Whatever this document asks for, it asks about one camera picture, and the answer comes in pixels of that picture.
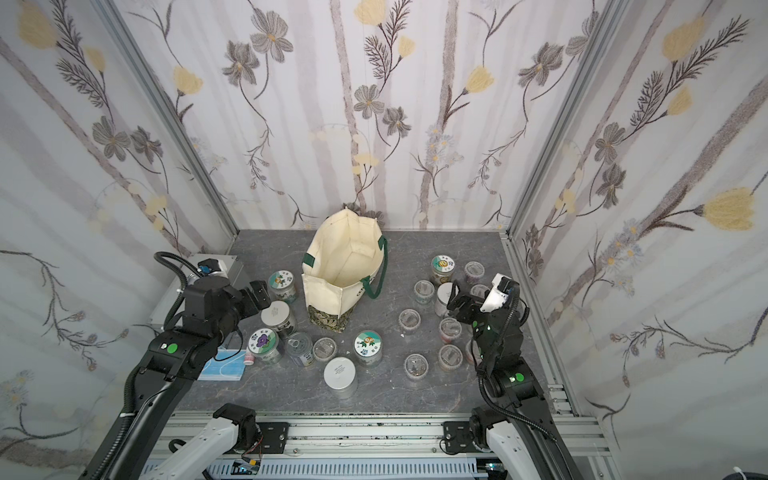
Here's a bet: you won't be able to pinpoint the grey metal case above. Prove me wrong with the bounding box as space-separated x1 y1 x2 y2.
149 253 250 332

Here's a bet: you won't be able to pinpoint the clear jar brown contents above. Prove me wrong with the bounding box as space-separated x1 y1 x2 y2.
464 340 481 366

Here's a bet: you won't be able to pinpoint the grey label seed jar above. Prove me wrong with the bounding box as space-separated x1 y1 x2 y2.
323 356 358 400

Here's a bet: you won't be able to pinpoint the dark multicolour label jar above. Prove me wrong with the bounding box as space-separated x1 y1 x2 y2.
403 353 429 381

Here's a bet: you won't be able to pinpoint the red green label jar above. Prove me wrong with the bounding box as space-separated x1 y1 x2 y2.
439 317 463 344

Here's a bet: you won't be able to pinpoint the blue face mask pack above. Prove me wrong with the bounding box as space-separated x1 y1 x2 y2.
198 349 246 382

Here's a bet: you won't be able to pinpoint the clear purple label seed jar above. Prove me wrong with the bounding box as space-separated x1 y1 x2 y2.
464 261 486 285

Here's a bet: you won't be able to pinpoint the clear jar grey contents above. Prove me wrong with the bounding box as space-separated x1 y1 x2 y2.
470 284 490 299

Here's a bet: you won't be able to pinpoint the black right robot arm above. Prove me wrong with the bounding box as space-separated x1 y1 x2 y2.
447 277 583 479

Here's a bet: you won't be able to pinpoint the teal label seed jar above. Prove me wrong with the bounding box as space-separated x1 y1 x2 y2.
413 280 436 305

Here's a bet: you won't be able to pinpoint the white purple cartoon seed jar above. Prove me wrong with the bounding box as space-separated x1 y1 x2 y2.
247 328 282 365

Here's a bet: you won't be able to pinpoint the cream canvas tote bag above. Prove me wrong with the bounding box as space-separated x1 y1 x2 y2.
302 209 389 330

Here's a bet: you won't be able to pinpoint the yellow stripe lid jar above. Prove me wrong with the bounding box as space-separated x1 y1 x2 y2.
438 344 464 372

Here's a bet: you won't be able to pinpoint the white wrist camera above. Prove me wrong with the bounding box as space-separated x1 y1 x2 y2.
197 258 229 278
480 274 518 313

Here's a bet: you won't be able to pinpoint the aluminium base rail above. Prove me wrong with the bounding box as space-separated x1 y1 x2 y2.
119 411 607 480

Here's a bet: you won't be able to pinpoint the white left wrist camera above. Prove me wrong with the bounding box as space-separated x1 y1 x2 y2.
197 258 229 278

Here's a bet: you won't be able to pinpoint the white text label jar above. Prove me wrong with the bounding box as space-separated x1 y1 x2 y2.
434 282 453 318

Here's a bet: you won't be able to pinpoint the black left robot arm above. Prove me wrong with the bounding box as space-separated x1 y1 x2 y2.
80 251 270 479

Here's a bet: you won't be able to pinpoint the silver tin can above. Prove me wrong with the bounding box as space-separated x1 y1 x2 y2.
285 332 315 367

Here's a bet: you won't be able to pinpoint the plain white lid jar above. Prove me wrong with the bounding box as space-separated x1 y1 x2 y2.
260 300 296 337

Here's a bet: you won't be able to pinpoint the red orange label seed jar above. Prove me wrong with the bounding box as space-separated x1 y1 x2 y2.
354 330 383 366

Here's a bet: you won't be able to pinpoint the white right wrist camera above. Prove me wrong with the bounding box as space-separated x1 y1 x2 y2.
480 274 518 313

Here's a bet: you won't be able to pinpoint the white cartoon label seed jar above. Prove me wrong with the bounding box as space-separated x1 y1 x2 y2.
430 254 456 285

